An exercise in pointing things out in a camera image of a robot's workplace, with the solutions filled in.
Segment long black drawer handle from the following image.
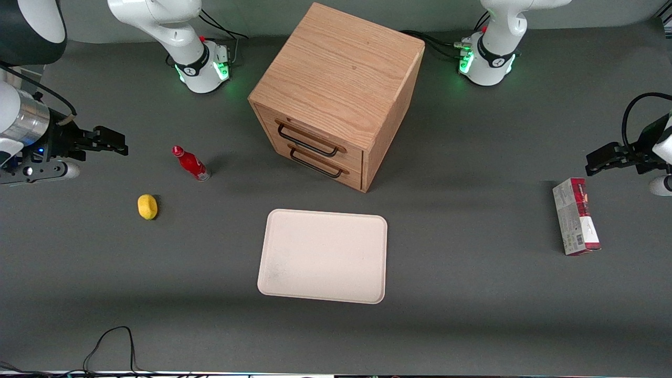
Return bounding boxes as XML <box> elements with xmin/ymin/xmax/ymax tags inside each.
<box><xmin>276</xmin><ymin>122</ymin><xmax>340</xmax><ymax>158</ymax></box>

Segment black looped floor cable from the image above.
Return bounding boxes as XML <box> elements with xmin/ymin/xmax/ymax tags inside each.
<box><xmin>0</xmin><ymin>326</ymin><xmax>174</xmax><ymax>376</ymax></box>

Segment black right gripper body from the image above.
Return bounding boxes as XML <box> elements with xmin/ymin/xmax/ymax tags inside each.
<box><xmin>33</xmin><ymin>119</ymin><xmax>101</xmax><ymax>161</ymax></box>

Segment wooden drawer cabinet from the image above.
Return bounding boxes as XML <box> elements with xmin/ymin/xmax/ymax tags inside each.
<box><xmin>248</xmin><ymin>2</ymin><xmax>426</xmax><ymax>193</ymax></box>

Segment yellow lemon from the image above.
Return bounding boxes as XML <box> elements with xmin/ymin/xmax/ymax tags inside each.
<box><xmin>138</xmin><ymin>194</ymin><xmax>159</xmax><ymax>221</ymax></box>

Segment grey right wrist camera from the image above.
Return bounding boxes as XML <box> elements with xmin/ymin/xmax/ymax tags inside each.
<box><xmin>0</xmin><ymin>160</ymin><xmax>81</xmax><ymax>186</ymax></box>

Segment black left arm base cables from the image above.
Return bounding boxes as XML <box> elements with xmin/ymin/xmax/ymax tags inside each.
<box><xmin>400</xmin><ymin>9</ymin><xmax>492</xmax><ymax>59</ymax></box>

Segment beige rectangular tray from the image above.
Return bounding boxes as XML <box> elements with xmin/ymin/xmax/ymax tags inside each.
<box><xmin>257</xmin><ymin>208</ymin><xmax>389</xmax><ymax>305</ymax></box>

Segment black arm base cables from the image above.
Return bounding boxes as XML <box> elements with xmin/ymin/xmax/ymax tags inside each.
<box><xmin>400</xmin><ymin>9</ymin><xmax>492</xmax><ymax>59</ymax></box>
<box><xmin>166</xmin><ymin>8</ymin><xmax>249</xmax><ymax>68</ymax></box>

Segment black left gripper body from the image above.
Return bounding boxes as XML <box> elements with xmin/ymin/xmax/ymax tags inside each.
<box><xmin>625</xmin><ymin>114</ymin><xmax>672</xmax><ymax>175</ymax></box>

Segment grey and red carton box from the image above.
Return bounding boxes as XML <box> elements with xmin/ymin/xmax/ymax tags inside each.
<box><xmin>552</xmin><ymin>177</ymin><xmax>602</xmax><ymax>256</ymax></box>

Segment red coke bottle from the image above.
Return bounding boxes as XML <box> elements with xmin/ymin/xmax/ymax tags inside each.
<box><xmin>172</xmin><ymin>145</ymin><xmax>211</xmax><ymax>182</ymax></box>

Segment black left arm wrist cable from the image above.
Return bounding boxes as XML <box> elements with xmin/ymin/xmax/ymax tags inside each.
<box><xmin>622</xmin><ymin>92</ymin><xmax>672</xmax><ymax>154</ymax></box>

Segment black right arm base cables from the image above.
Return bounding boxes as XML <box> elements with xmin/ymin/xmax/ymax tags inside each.
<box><xmin>166</xmin><ymin>8</ymin><xmax>249</xmax><ymax>68</ymax></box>

